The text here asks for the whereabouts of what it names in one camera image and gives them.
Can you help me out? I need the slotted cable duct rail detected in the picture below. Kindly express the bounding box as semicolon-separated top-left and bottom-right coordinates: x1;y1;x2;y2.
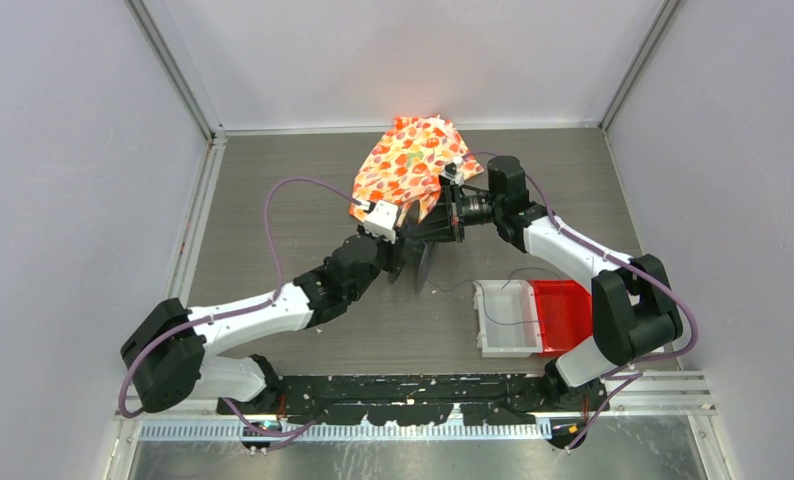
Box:
137;418;552;442

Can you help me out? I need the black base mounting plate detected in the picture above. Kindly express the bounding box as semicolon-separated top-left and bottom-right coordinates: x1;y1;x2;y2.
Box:
216;372;610;429

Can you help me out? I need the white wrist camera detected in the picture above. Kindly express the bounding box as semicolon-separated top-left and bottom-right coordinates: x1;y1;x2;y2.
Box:
439;156;465;187
355;200;401;244

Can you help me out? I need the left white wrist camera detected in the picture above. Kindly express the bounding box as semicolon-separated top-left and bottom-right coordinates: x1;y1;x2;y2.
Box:
355;200;401;244

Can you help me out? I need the red plastic bin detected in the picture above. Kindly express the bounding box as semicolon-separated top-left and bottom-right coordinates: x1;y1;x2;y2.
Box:
529;279;593;357

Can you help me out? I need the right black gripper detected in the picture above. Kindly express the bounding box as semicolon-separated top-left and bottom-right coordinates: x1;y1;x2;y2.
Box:
411;181;504;244

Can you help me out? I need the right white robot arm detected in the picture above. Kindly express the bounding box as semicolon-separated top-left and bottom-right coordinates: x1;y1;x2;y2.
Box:
403;156;684;411

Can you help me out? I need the orange floral cloth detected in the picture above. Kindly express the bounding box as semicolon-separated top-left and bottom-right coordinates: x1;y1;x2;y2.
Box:
350;115;484;227

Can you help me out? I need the white plastic bin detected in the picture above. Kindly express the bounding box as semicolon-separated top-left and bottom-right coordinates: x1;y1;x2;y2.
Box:
473;280;542;358

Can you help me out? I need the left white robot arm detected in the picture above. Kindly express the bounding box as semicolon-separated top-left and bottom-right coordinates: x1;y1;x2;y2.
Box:
118;231;405;418

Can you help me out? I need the black cable spool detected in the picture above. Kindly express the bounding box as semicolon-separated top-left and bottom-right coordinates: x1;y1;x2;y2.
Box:
387;201;437;293

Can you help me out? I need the thin purple wire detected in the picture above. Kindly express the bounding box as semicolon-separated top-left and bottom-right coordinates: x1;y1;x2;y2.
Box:
426;266;564;327

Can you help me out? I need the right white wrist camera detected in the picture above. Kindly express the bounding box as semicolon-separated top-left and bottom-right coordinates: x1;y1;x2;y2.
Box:
439;156;465;187

